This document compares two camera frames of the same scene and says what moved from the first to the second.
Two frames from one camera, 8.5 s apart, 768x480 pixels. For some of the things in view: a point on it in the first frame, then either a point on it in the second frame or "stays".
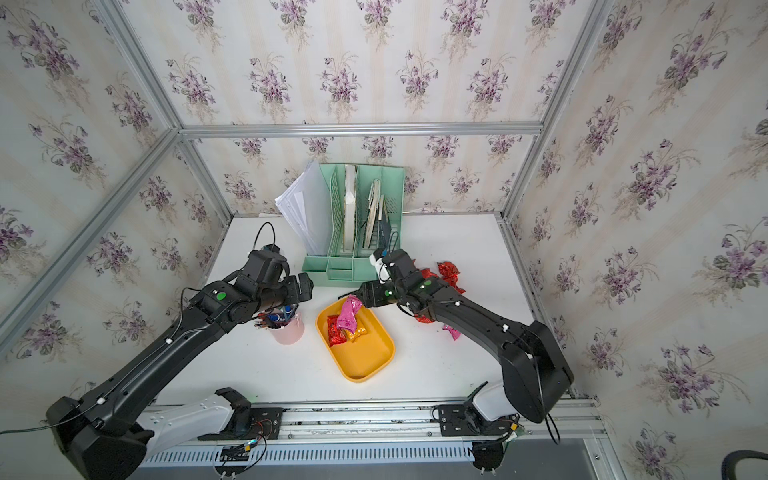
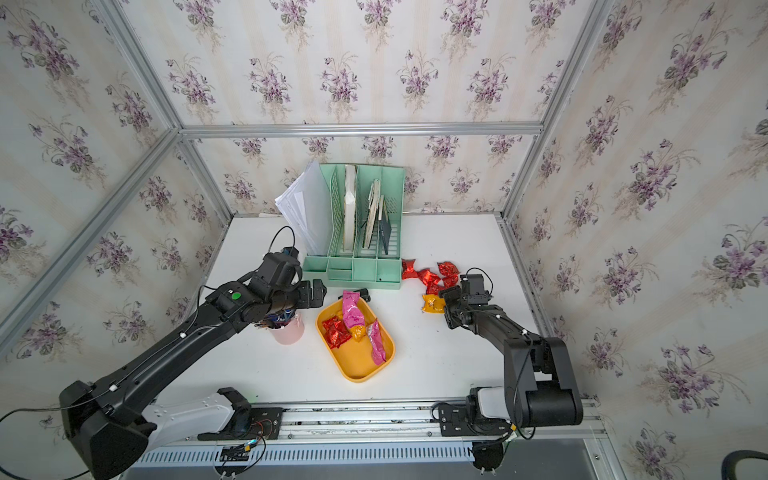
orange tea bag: (352, 336) stays
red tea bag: (426, 273) stays
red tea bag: (449, 273) stays
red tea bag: (336, 334) stays
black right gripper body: (381, 294) → (454, 305)
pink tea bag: (454, 333) → (377, 344)
